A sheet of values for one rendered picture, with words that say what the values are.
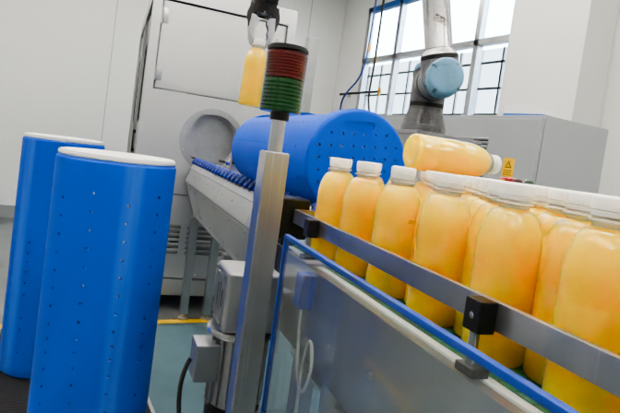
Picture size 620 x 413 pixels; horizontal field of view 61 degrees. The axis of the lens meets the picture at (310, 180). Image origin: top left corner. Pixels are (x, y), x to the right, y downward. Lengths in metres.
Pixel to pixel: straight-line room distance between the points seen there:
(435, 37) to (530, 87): 2.59
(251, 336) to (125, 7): 5.70
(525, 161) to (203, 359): 2.14
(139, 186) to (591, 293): 1.00
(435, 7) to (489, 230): 1.19
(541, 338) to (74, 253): 1.03
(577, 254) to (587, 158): 2.62
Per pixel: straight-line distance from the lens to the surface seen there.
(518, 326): 0.57
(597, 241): 0.53
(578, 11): 4.18
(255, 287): 0.82
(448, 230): 0.71
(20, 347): 2.26
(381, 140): 1.39
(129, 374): 1.43
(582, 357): 0.52
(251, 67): 1.63
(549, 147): 2.91
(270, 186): 0.80
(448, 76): 1.68
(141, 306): 1.37
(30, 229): 2.15
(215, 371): 1.12
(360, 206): 0.93
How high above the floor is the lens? 1.10
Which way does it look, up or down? 3 degrees down
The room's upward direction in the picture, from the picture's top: 8 degrees clockwise
